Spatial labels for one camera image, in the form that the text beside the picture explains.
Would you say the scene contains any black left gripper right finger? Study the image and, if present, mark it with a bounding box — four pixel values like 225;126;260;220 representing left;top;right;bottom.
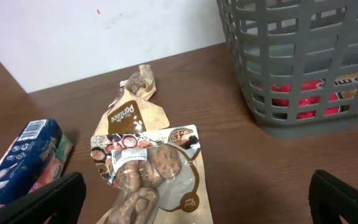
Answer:
308;169;358;224

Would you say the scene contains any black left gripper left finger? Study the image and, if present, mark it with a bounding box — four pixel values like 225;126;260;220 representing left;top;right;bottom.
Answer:
0;172;86;224

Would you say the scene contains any orange spaghetti packet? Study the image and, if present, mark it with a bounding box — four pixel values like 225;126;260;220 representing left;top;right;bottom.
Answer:
271;72;358;119

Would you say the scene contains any blue carton box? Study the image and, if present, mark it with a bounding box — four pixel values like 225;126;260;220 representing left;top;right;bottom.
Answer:
0;119;73;208

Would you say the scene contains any beige cookie pouch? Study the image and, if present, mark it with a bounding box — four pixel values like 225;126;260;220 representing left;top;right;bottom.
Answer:
91;124;213;224

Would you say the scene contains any crumpled beige Pantree pouch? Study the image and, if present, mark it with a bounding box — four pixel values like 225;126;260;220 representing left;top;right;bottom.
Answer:
94;65;170;135

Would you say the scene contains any grey plastic basket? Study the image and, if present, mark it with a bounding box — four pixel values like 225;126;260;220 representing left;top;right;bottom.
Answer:
217;0;358;138

